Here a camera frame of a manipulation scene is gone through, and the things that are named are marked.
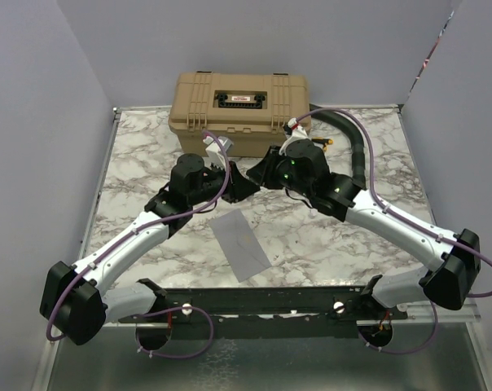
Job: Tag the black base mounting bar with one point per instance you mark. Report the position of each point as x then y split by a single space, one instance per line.
260 313

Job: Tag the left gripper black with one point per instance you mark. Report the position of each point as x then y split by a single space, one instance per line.
246 187

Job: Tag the yellow black T-handle hex key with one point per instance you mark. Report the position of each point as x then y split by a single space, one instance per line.
324 143

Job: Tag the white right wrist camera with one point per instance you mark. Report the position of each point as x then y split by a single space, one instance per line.
294 131

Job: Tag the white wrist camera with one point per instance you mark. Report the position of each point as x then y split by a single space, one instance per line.
294 131
214 153

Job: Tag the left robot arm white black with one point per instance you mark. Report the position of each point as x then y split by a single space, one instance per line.
79 299

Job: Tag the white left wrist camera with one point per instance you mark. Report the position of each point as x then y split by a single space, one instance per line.
214 153

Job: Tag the aluminium frame rail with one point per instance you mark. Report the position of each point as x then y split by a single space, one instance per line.
85 240

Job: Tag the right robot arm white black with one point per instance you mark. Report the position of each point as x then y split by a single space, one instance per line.
448 268

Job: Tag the tan plastic tool case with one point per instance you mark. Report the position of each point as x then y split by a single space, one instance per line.
250 110

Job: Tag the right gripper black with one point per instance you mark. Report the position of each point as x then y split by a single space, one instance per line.
263 173

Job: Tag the grey envelope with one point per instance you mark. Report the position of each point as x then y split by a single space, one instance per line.
239 244

